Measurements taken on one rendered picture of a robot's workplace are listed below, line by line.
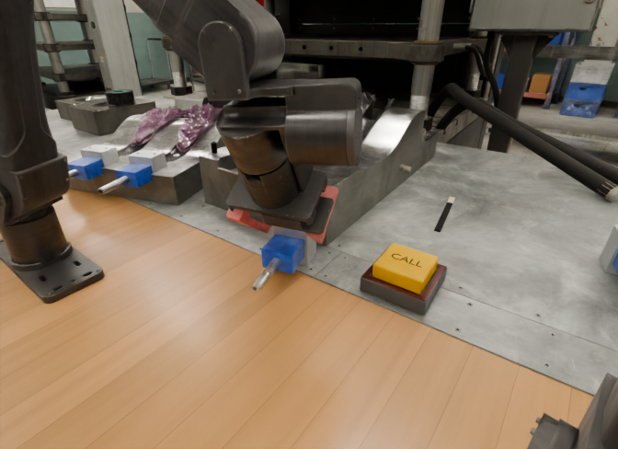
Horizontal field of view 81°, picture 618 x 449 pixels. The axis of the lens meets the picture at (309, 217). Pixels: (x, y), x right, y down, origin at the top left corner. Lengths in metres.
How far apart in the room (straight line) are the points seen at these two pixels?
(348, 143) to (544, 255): 0.39
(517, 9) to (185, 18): 1.05
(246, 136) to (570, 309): 0.40
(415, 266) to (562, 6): 0.94
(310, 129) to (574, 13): 1.02
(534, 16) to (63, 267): 1.21
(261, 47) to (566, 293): 0.44
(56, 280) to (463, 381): 0.47
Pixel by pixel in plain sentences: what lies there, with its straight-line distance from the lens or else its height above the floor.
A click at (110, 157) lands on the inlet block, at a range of 0.78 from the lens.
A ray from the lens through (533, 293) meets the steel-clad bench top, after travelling 0.52.
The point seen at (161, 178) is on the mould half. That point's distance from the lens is 0.68.
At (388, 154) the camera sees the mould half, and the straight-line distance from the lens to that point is 0.66.
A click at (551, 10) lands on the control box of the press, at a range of 1.26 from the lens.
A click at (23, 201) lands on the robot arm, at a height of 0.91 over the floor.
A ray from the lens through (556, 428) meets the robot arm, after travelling 0.21.
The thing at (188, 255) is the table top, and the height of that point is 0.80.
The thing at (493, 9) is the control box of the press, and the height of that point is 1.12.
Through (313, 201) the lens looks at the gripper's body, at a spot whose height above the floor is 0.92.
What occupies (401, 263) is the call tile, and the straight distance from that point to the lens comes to 0.44.
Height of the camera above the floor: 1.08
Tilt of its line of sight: 28 degrees down
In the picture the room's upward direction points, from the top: straight up
